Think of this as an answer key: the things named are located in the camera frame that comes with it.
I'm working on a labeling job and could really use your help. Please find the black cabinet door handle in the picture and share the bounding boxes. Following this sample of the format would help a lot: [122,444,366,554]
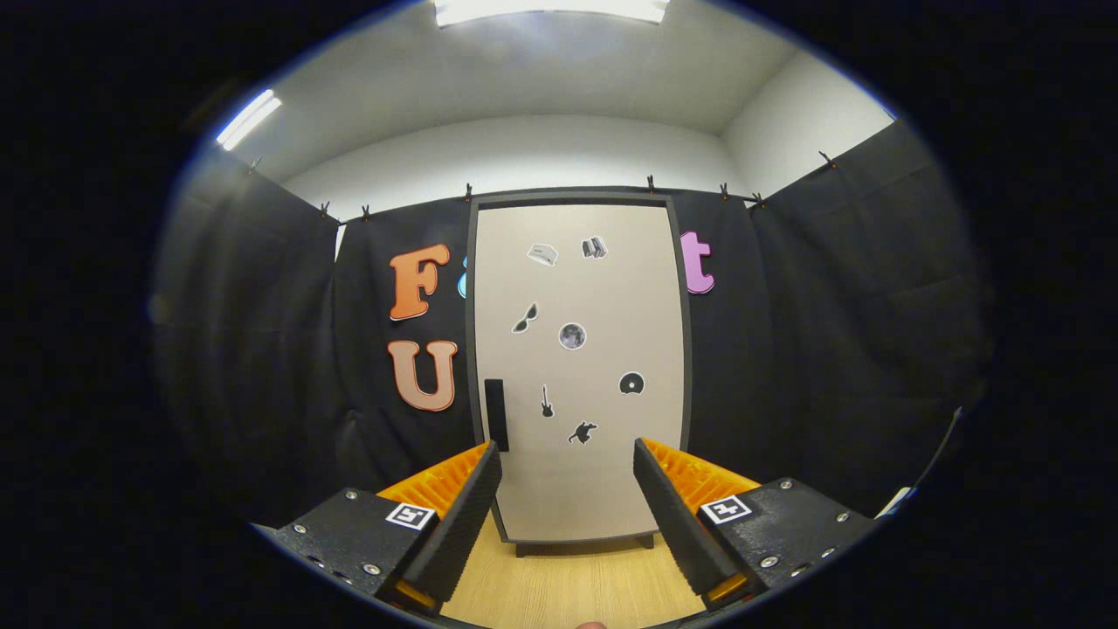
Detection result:
[484,378,509,453]

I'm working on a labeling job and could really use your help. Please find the row of black backdrop clips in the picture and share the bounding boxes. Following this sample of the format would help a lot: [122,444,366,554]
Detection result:
[249,150,835,224]

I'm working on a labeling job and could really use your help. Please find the dark grey shoe cabinet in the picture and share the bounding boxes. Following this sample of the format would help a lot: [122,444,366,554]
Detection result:
[463,188,695,558]

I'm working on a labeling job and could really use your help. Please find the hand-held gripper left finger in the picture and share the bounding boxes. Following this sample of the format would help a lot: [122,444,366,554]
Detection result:
[273,440,504,614]

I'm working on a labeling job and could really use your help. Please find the wide ceiling light panel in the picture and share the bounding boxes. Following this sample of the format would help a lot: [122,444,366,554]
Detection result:
[432,0,672,27]

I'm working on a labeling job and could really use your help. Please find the narrow ceiling light strip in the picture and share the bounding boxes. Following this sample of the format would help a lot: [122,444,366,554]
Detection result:
[216,88,283,152]

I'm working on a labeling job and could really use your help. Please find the black backdrop cloth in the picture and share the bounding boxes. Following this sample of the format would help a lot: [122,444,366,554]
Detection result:
[153,118,992,525]

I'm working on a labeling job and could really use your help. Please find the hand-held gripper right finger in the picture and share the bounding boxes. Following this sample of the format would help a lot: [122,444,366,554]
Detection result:
[632,438,877,612]

